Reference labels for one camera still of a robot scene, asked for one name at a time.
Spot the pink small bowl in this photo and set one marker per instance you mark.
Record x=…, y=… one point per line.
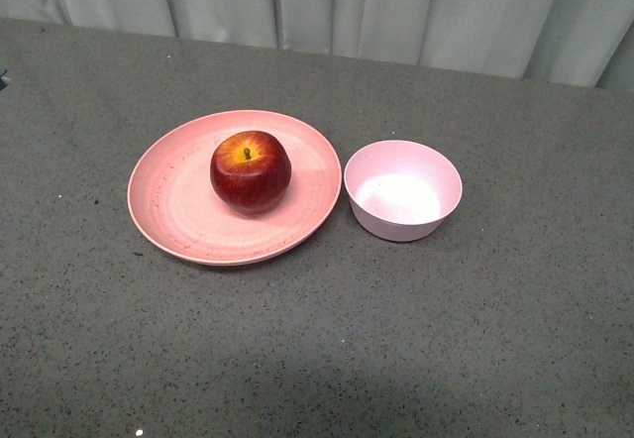
x=401, y=191

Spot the white pleated curtain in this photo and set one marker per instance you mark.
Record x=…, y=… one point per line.
x=576, y=42

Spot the pink round plate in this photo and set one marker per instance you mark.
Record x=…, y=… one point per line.
x=172, y=202

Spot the red yellow apple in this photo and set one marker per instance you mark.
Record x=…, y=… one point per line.
x=250, y=171

